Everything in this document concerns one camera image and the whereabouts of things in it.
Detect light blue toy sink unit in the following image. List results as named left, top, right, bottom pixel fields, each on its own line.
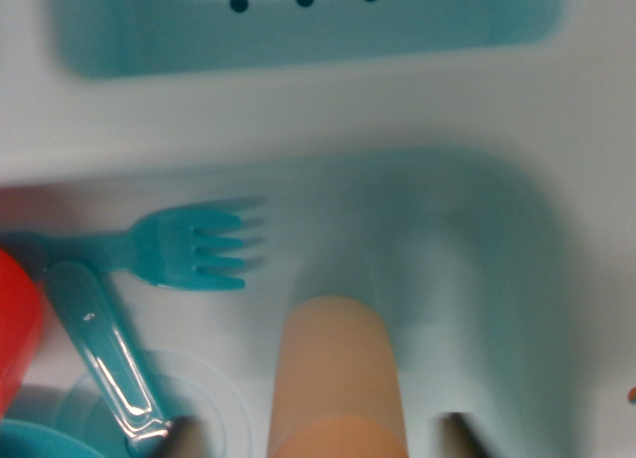
left=0, top=0, right=636, bottom=458

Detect cream detergent bottle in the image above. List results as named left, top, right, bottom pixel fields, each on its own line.
left=266, top=296, right=409, bottom=458

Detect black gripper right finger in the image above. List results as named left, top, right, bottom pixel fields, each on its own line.
left=436, top=411, right=498, bottom=458

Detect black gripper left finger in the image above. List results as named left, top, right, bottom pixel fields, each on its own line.
left=158, top=415, right=210, bottom=458

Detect teal toy fork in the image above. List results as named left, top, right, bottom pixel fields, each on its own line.
left=0, top=195, right=267, bottom=293

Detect red toy cup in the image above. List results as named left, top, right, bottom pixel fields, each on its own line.
left=0, top=248, right=46, bottom=422

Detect teal toy knife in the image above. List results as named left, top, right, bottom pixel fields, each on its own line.
left=47, top=261, right=173, bottom=454

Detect teal toy plate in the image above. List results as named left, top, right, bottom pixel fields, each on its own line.
left=0, top=417, right=105, bottom=458

